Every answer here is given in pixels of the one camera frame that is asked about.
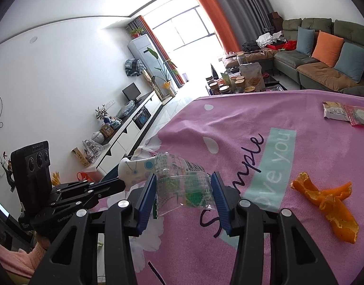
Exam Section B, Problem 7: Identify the orange peel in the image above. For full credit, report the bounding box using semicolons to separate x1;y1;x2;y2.
290;172;359;244

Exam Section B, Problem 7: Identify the patterned paper cup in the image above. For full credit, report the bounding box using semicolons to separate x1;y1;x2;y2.
118;156;156;191

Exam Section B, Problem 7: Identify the clear green printed plastic bag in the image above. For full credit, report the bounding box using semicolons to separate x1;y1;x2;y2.
154;152;216;216

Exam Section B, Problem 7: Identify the pink sleeve left forearm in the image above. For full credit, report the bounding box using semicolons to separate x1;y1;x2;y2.
0;243;47;279

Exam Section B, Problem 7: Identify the person left hand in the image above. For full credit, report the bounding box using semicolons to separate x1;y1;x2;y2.
34;232;51;250

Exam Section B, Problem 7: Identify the orange plastic bag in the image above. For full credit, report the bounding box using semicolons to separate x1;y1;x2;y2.
76;172;94;182

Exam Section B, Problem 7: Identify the white black tv cabinet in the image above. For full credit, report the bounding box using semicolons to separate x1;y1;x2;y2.
84;91;163;181

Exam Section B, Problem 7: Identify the pink floral tablecloth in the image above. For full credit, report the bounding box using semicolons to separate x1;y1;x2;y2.
130;90;364;284

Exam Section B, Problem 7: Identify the small black monitor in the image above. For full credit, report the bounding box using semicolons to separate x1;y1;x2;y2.
122;82;141;103

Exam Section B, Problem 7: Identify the beige snack packet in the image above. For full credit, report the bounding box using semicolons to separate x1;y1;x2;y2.
322;101;350;122

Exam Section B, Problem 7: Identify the red snack packet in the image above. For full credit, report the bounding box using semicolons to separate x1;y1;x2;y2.
344;105;364;127

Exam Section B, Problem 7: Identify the tall green potted plant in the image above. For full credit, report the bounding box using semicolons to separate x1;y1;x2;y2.
144;47;179;98

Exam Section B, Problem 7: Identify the white floor air conditioner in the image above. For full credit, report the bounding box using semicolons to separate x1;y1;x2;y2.
127;34;181;93

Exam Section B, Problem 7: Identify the glass coffee table with jars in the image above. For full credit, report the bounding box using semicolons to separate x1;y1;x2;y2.
206;62;287;95

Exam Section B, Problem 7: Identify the blue cushion near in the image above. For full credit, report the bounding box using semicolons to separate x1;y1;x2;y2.
334;43;364;83

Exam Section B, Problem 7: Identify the blue cushion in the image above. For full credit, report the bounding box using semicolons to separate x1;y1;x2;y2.
296;27;315;56
334;43;364;83

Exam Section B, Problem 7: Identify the green sectional sofa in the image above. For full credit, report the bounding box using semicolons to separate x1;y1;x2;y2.
274;17;364;97

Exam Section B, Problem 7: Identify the brown ottoman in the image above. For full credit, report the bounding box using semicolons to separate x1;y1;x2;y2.
221;48;278;68

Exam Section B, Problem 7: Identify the orange cushion far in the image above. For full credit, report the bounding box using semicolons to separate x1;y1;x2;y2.
311;31;344;68

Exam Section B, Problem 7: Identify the blue cushion far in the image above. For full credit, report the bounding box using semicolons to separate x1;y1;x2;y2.
296;27;315;56

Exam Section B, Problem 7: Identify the grey curtain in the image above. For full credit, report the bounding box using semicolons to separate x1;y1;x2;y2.
217;0;277;45

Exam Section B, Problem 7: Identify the orange curtain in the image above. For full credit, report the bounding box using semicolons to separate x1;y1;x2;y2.
198;0;241;53

